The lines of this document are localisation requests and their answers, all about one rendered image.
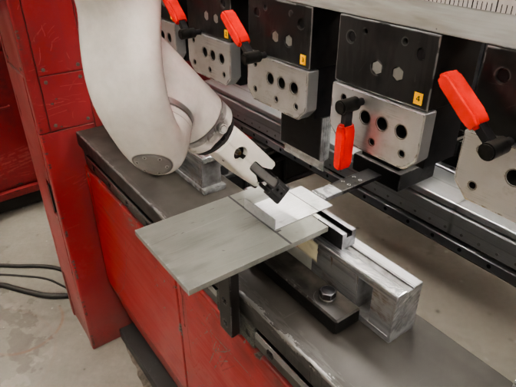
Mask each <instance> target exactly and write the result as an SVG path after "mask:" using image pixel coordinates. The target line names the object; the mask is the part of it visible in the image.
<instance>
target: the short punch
mask: <svg viewBox="0 0 516 387"><path fill-rule="evenodd" d="M330 134H331V124H330V115H328V116H325V117H321V118H317V119H315V120H314V119H312V118H311V117H305V118H302V119H299V120H297V119H295V118H293V117H290V116H289V115H286V114H284V113H282V112H281V141H283V142H284V143H285V144H284V150H285V151H286V152H288V153H290V154H292V155H293V156H295V157H298V158H299V159H300V160H303V161H305V162H307V163H308V164H310V165H312V166H313V167H315V168H317V169H319V170H321V171H322V172H323V170H324V161H325V160H327V159H328V158H329V143H330Z"/></svg>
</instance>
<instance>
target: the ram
mask: <svg viewBox="0 0 516 387"><path fill-rule="evenodd" d="M286 1H290V2H296V3H300V4H304V5H310V6H314V7H318V8H324V9H329V10H332V11H336V12H342V13H346V14H350V15H357V16H361V17H364V18H371V19H375V20H379V21H383V22H389V23H393V24H397V25H404V26H407V27H411V28H417V29H421V30H426V31H432V32H435V33H439V34H443V35H450V36H454V37H457V38H464V39H468V40H472V41H478V42H482V43H486V44H490V45H497V46H500V47H504V48H510V49H514V50H516V15H510V14H505V13H500V12H492V11H487V10H481V9H476V8H468V7H463V6H458V5H449V4H444V3H439V2H430V1H426V0H286Z"/></svg>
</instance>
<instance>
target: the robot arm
mask: <svg viewBox="0 0 516 387"><path fill-rule="evenodd" d="M74 3H75V5H76V9H77V13H78V33H79V43H80V51H81V62H82V67H83V72H84V79H85V82H86V85H87V88H88V93H89V95H90V98H91V101H92V104H93V105H94V109H95V110H96V112H97V114H98V117H99V118H100V120H101V122H102V124H103V125H104V127H105V129H106V130H107V132H108V133H109V134H110V136H111V138H112V139H113V141H114V142H115V144H116V145H117V147H118V148H119V149H120V151H121V152H122V154H123V155H124V156H125V157H126V158H127V159H128V160H129V161H130V162H131V163H132V164H133V165H134V166H135V167H137V168H139V169H140V170H142V171H144V172H146V173H149V174H154V175H164V174H170V173H173V172H174V171H175V170H177V169H178V168H179V167H180V166H181V164H182V163H183V162H184V160H185V157H186V156H187V152H188V151H189V152H190V153H192V154H199V155H207V154H209V155H210V156H211V157H213V158H214V159H215V160H216V161H218V162H219V163H220V164H222V165H223V166H224V167H225V168H226V169H228V170H230V171H231V172H233V173H234V174H236V175H237V176H238V177H240V178H242V179H243V180H245V181H246V182H247V183H248V184H249V185H250V186H252V187H253V188H257V187H258V186H260V187H261V188H262V189H263V190H264V191H263V192H264V193H265V194H266V195H267V196H268V197H269V198H270V199H271V200H272V201H274V202H275V203H276V204H278V203H279V202H280V201H281V200H282V199H283V198H284V196H285V195H286V194H287V192H288V191H289V188H288V187H287V186H286V185H285V184H284V182H282V181H281V179H279V178H278V177H277V176H275V175H274V174H273V173H272V172H270V171H269V170H268V169H273V168H274V167H275V162H274V161H273V160H272V159H271V158H270V157H269V156H268V155H267V154H266V153H265V152H264V151H263V150H261V149H260V148H259V147H258V146H257V145H256V144H255V143H254V142H253V141H252V140H251V139H249V138H248V137H247V136H246V135H245V134H244V133H243V132H242V131H241V130H239V129H238V128H237V127H235V126H234V119H233V115H232V112H231V110H230V108H229V107H228V106H227V104H226V103H225V102H224V101H223V100H222V99H221V98H220V97H219V96H218V95H217V94H216V93H215V92H214V91H213V89H212V88H211V87H210V86H209V85H208V84H207V83H206V82H205V81H204V80H203V79H202V78H201V77H200V76H199V74H198V73H196V72H195V70H194V69H192V67H191V66H189V64H188V63H186V62H185V60H184V59H183V58H182V57H181V56H180V55H179V54H178V53H177V52H176V51H175V50H174V49H173V48H172V47H171V45H170V44H169V43H168V42H167V41H166V40H165V39H164V38H163V37H162V36H161V0H74ZM267 168H268V169H267ZM262 180H264V181H265V182H266V185H265V186H264V185H263V184H262V183H261V181H262Z"/></svg>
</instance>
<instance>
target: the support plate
mask: <svg viewBox="0 0 516 387"><path fill-rule="evenodd" d="M263 191H264V190H263V189H262V188H261V187H260V186H258V187H257V188H253V187H252V188H250V189H247V190H244V191H241V192H239V193H235V194H233V195H230V196H231V197H232V198H233V199H234V200H236V201H237V202H238V203H240V204H241V205H242V206H244V207H245V201H244V198H246V199H248V200H249V201H251V202H252V203H258V202H260V201H263V200H266V199H268V198H269V197H268V196H267V195H266V194H265V193H264V192H263ZM328 228H329V227H328V226H327V225H325V224H324V223H322V222H321V221H319V220H317V219H316V218H315V217H313V216H311V215H310V216H308V217H305V218H303V219H301V220H298V221H296V222H295V223H291V224H290V225H287V226H285V227H282V228H280V229H279V230H282V231H280V232H278V233H279V234H281V235H282V236H283V237H285V238H286V239H288V241H290V242H291V244H289V243H288V242H286V241H285V240H284V239H283V238H282V237H281V236H279V235H278V234H276V233H275V232H273V231H272V230H271V229H270V228H269V227H267V226H266V225H265V224H263V223H262V222H260V221H259V220H258V219H257V218H255V217H254V216H253V215H251V214H250V213H249V212H247V211H246V210H244V209H243V208H242V207H241V206H240V205H238V204H237V203H235V202H234V201H233V200H231V199H230V198H229V197H224V198H222V199H219V200H216V201H214V202H211V203H208V204H205V205H203V206H201V207H197V208H194V209H192V210H188V211H186V212H184V213H180V214H178V215H176V216H173V217H169V218H167V219H165V220H161V221H158V222H156V223H152V224H150V225H148V226H145V227H141V228H140V229H137V230H135V235H136V236H137V238H138V239H139V240H140V241H141V242H142V243H143V244H144V245H145V246H146V248H148V249H149V251H150V252H151V253H152V254H153V255H154V257H155V258H156V259H157V260H158V261H159V262H160V264H161V265H162V266H163V267H164V268H165V269H166V271H167V272H168V273H169V274H170V275H171V276H172V277H173V278H174V279H175V280H176V281H177V283H178V284H179V285H180V286H181V287H182V288H183V290H184V291H185V292H186V293H187V294H188V296H190V295H192V294H194V293H196V292H199V291H201V290H202V289H205V288H207V287H208V286H212V285H213V284H215V283H218V282H220V281H222V280H224V279H226V278H228V277H230V276H233V275H235V274H237V273H239V272H242V271H244V270H246V269H248V268H250V267H251V266H255V265H256V264H258V263H261V262H263V261H265V260H268V259H269V258H271V257H273V256H276V255H278V254H280V253H282V252H285V251H287V250H289V249H291V248H293V247H295V246H298V245H300V244H301V243H304V242H306V241H308V240H311V239H312V238H314V237H317V236H319V235H321V234H323V233H325V232H328ZM276 231H277V230H276Z"/></svg>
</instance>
